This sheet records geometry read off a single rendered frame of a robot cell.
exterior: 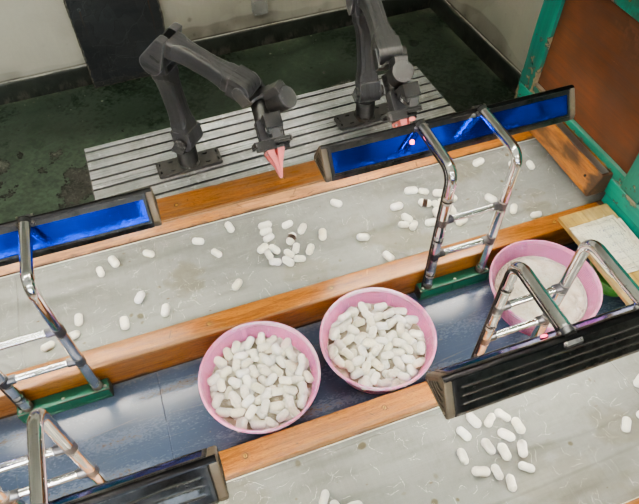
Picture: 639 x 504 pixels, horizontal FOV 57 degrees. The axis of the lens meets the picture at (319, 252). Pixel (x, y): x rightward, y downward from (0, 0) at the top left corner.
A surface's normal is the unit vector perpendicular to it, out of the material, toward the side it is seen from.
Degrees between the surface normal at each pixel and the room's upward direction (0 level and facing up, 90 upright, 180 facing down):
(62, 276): 0
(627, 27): 91
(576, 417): 0
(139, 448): 0
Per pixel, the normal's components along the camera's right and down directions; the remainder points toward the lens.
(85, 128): -0.01, -0.62
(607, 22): -0.94, 0.27
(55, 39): 0.36, 0.73
